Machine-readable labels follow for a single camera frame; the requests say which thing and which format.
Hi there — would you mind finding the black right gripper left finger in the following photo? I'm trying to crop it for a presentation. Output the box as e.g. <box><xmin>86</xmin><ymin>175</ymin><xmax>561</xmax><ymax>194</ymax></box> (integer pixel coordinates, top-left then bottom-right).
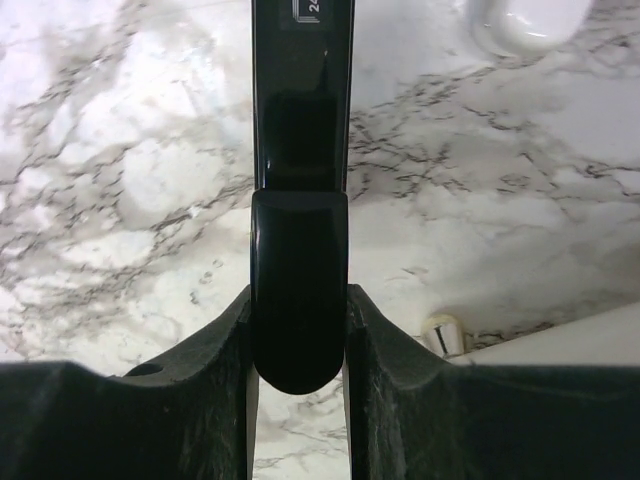
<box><xmin>1</xmin><ymin>292</ymin><xmax>258</xmax><ymax>479</ymax></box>

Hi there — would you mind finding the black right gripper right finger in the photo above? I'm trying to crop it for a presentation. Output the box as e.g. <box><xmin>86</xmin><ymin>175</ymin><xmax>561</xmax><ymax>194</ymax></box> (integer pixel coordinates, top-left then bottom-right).
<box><xmin>344</xmin><ymin>285</ymin><xmax>639</xmax><ymax>479</ymax></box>

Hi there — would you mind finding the white stapler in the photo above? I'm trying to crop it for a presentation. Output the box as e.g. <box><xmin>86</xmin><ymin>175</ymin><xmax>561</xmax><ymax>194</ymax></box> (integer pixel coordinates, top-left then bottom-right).
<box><xmin>467</xmin><ymin>0</ymin><xmax>593</xmax><ymax>57</ymax></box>

